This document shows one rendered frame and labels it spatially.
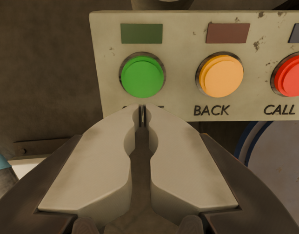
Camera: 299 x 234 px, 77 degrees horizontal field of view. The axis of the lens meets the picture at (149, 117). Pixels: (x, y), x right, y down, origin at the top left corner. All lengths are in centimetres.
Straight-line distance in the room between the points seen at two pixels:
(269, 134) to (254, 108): 22
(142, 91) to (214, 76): 7
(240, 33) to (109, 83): 13
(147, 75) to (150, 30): 4
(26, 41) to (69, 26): 18
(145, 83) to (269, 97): 13
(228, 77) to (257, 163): 29
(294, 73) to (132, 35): 15
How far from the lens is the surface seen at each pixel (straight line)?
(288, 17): 22
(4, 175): 60
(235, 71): 19
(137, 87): 18
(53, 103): 88
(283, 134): 46
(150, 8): 33
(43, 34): 90
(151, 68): 17
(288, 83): 22
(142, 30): 18
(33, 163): 78
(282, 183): 50
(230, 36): 19
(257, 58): 21
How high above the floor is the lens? 79
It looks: 79 degrees down
